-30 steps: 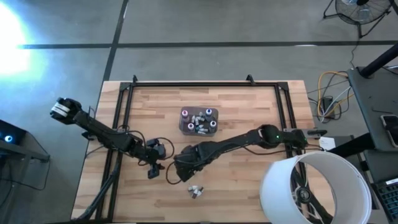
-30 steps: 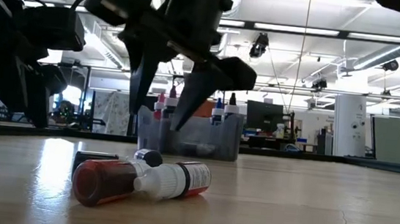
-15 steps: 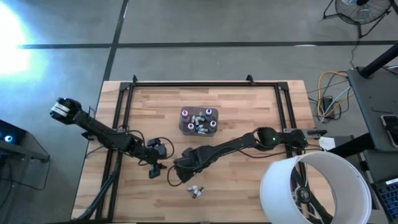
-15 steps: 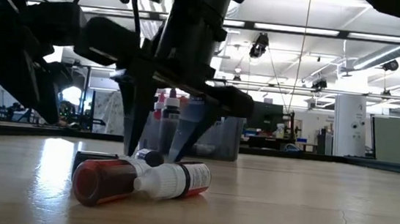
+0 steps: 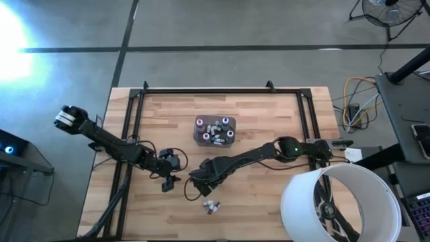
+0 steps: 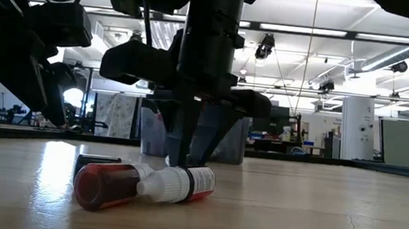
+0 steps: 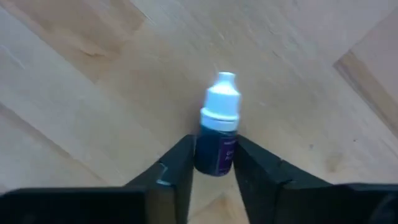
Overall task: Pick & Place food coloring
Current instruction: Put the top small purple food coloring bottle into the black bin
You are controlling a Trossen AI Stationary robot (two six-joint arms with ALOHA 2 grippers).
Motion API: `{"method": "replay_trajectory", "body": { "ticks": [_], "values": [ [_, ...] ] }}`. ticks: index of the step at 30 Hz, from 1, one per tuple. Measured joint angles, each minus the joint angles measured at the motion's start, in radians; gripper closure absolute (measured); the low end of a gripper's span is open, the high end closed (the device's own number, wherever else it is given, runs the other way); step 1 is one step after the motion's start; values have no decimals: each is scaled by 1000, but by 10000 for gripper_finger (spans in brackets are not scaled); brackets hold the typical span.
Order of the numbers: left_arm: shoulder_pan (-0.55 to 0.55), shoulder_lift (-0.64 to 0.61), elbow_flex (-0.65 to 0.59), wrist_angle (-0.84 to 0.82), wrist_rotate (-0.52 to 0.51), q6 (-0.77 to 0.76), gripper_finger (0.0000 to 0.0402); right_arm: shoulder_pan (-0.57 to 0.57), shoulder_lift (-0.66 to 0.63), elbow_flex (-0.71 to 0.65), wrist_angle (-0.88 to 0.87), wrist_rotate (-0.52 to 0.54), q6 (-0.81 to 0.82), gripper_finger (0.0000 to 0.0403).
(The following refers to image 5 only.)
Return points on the small navy food coloring bottle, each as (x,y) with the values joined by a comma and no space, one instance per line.
(207,203)

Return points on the black hex key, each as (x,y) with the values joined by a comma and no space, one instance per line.
(413,119)

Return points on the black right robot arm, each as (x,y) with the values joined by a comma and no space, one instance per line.
(255,156)

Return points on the black power adapter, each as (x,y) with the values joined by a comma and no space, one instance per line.
(354,112)

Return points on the backlit black keyboard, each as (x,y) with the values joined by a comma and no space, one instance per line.
(420,215)

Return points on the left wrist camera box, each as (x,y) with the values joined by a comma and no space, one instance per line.
(169,158)

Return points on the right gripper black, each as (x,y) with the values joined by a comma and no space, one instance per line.
(213,171)

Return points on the white paper sheet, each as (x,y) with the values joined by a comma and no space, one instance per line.
(352,155)

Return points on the black frame bracket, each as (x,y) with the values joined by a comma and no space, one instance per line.
(270,85)
(145,86)

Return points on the dark grey lower desk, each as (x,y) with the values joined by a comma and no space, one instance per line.
(410,178)

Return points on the large black food coloring bottle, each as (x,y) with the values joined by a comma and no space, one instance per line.
(229,134)

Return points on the black floor fan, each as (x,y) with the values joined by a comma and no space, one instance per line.
(386,15)

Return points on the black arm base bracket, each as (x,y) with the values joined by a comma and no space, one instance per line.
(342,143)
(92,147)

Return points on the black pole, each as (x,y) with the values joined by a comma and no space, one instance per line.
(410,65)

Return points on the small blue food coloring bottle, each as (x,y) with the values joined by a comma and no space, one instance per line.
(217,144)

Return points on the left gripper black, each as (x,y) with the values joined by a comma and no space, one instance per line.
(161,168)

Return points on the translucent grey plastic bin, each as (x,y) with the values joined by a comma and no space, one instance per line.
(231,144)

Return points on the black aluminium table frame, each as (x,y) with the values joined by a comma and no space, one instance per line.
(218,91)

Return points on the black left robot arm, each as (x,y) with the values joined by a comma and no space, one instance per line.
(111,146)

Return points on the black box with blue light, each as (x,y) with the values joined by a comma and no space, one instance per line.
(13,144)

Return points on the black wheeled stand base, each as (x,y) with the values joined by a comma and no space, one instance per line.
(327,210)

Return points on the black smartphone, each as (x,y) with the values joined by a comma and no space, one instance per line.
(422,138)

